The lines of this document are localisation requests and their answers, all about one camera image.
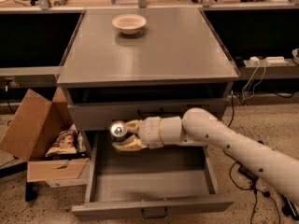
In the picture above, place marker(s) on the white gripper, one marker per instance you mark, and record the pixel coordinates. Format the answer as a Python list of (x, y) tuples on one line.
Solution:
[(149, 131)]

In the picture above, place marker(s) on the black metal stand leg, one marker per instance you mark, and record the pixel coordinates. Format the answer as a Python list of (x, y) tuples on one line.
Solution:
[(289, 209)]

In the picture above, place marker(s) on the snack chip bag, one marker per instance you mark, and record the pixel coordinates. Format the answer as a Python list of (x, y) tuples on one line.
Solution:
[(64, 144)]

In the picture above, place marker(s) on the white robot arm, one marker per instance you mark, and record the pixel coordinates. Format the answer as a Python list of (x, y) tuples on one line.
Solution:
[(196, 128)]

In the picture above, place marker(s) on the white power strip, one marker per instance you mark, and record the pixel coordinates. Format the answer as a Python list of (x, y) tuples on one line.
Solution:
[(268, 61)]

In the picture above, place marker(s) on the white ceramic bowl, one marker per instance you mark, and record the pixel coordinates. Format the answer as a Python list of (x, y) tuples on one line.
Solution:
[(129, 24)]

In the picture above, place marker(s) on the black power adapter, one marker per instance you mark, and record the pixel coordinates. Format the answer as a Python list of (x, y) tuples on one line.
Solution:
[(247, 173)]

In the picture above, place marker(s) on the small bottle in box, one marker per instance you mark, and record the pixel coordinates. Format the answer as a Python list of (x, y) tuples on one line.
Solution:
[(80, 144)]

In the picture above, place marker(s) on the brown cardboard box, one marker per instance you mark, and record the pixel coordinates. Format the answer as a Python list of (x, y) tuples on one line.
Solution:
[(31, 133)]

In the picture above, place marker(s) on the grey drawer cabinet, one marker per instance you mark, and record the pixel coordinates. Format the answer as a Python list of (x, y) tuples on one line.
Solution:
[(175, 56)]

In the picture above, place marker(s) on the open grey middle drawer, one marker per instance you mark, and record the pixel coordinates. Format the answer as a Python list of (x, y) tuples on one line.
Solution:
[(148, 183)]

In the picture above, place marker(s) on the blue silver redbull can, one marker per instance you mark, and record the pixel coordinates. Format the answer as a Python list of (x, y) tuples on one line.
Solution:
[(118, 130)]

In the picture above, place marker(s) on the grey top drawer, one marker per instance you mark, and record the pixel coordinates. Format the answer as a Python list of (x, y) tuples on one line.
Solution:
[(99, 116)]

